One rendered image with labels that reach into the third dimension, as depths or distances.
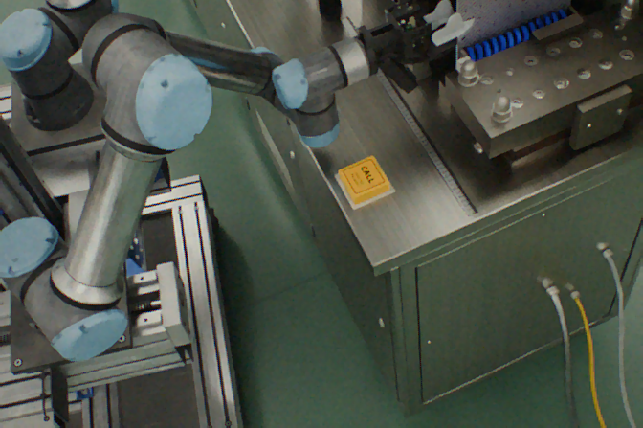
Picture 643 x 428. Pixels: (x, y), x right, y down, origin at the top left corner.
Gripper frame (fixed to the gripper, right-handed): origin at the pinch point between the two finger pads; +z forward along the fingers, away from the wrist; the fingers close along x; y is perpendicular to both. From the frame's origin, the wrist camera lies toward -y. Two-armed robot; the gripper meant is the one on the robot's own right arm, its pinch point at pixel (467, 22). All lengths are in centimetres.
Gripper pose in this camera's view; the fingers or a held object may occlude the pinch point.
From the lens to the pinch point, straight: 157.4
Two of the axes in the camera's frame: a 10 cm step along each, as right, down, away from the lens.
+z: 9.1, -3.9, 1.4
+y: -1.1, -5.6, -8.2
